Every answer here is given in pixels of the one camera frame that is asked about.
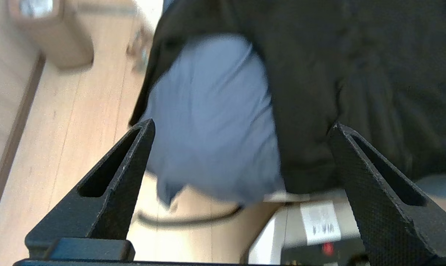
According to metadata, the brown trash bin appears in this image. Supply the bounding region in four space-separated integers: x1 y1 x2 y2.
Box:
7 0 95 71

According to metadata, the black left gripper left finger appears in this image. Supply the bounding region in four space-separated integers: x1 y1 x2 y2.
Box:
25 118 156 259

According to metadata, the blue bed sheet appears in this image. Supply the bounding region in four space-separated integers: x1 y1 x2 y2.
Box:
138 0 446 207

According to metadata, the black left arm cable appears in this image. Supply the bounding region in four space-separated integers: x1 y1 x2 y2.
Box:
136 205 246 229

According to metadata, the black zip hoodie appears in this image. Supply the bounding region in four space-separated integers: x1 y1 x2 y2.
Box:
129 0 446 194

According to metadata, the multicoloured crumpled floor cloth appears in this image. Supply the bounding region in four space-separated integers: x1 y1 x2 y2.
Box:
126 26 153 74

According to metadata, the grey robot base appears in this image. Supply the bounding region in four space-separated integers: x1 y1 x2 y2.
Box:
247 190 371 266

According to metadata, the white plastic bin liner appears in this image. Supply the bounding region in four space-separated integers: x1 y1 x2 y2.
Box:
19 0 54 18

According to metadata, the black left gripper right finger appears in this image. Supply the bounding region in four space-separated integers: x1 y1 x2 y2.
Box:
327 123 446 266

